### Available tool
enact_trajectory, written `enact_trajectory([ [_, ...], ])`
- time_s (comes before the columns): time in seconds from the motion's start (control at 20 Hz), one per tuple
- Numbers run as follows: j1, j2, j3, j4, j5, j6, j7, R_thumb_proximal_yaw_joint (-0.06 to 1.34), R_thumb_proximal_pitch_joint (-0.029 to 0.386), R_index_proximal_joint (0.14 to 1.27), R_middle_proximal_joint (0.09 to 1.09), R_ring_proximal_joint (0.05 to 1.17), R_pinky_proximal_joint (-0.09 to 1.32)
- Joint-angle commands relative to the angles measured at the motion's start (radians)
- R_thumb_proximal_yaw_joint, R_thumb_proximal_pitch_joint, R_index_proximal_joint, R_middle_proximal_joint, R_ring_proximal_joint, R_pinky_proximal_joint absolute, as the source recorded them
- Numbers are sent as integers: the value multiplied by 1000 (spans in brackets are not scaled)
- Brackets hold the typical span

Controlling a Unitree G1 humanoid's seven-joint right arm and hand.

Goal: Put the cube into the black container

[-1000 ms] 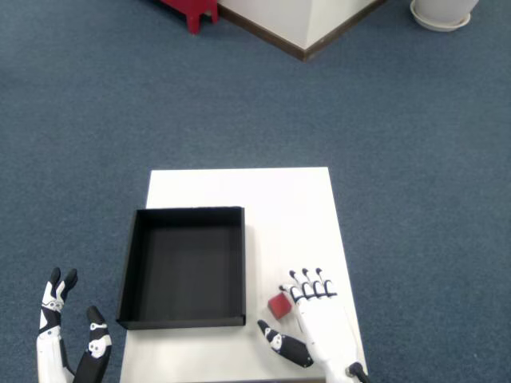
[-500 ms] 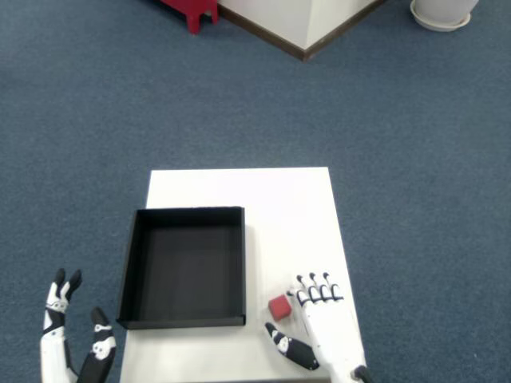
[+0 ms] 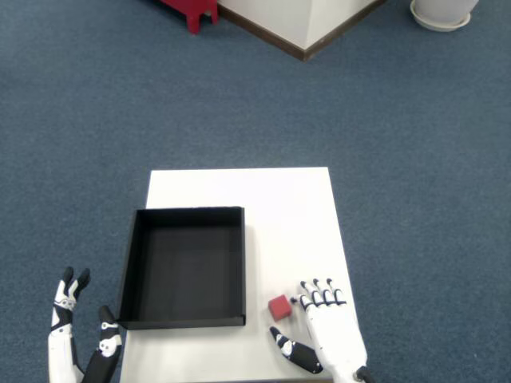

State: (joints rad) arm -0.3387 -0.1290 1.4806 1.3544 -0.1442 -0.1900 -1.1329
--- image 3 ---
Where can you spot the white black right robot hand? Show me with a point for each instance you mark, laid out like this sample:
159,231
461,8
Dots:
337,339

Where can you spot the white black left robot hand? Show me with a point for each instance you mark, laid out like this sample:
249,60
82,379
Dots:
60,355

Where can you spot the red cube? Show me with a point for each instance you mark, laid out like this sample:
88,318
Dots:
279,308

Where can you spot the black open box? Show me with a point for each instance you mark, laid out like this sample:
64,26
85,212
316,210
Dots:
187,271

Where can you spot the white pot saucer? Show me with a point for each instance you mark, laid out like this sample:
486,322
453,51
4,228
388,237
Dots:
440,25

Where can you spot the white plant pot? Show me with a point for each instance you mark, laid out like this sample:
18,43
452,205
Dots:
443,8

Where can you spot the red plastic stool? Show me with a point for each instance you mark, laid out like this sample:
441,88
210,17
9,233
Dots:
195,10

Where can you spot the brown wall baseboard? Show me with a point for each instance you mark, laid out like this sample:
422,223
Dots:
306,54

